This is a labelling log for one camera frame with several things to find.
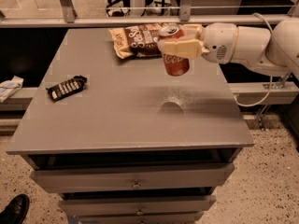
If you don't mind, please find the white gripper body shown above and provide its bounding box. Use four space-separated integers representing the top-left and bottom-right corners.
200 22 238 63

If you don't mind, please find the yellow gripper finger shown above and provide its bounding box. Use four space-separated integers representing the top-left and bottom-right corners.
158 39 209 59
180 24 204 40

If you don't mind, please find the orange coke can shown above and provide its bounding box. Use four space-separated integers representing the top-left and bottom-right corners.
158 24 190 77

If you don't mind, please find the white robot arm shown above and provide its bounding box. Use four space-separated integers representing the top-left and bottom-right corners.
158 18 299 78

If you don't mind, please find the brown chip bag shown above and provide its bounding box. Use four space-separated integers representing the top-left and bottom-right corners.
109 22 168 59

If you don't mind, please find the grey drawer cabinet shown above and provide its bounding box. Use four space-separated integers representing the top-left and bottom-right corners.
6 27 255 224

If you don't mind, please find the grey metal railing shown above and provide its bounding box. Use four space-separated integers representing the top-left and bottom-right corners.
0 0 299 28

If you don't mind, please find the top grey drawer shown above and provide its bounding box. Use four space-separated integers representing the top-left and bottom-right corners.
31 163 235 193

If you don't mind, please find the grey drawer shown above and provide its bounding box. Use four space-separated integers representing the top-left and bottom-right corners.
59 195 216 217
31 163 235 193
78 212 203 224

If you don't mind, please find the black snack bar wrapper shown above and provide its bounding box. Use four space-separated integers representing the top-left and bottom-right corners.
46 76 87 102

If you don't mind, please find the middle grey drawer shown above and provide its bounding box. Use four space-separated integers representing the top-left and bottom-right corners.
59 195 216 217

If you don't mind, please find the bottom grey drawer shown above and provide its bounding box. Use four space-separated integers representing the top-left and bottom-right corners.
78 212 203 224

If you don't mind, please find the white folded cloth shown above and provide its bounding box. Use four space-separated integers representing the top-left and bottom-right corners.
0 76 23 103

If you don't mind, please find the black leather shoe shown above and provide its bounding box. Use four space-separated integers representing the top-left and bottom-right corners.
0 194 30 224

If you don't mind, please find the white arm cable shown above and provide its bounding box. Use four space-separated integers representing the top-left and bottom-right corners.
233 12 275 108

